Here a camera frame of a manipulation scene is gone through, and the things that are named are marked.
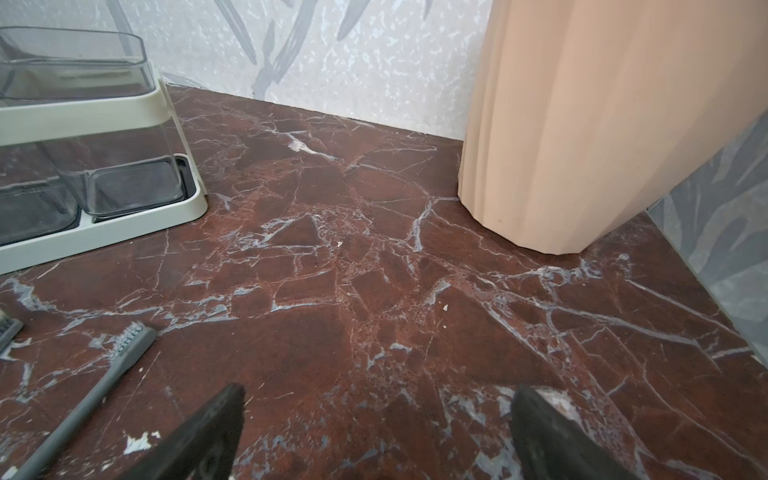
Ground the peach ribbed flower pot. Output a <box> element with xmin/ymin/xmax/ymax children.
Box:
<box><xmin>458</xmin><ymin>1</ymin><xmax>767</xmax><ymax>254</ymax></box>

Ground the light blue long toothbrush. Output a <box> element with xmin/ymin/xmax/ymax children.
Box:
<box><xmin>0</xmin><ymin>310</ymin><xmax>24</xmax><ymax>352</ymax></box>

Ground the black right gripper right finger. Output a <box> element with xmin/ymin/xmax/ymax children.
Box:
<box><xmin>510</xmin><ymin>385</ymin><xmax>636</xmax><ymax>480</ymax></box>

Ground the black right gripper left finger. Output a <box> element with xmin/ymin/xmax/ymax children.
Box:
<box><xmin>119</xmin><ymin>383</ymin><xmax>245</xmax><ymax>479</ymax></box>

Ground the dark grey toothbrush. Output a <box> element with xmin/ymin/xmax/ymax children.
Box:
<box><xmin>12</xmin><ymin>322</ymin><xmax>158</xmax><ymax>479</ymax></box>

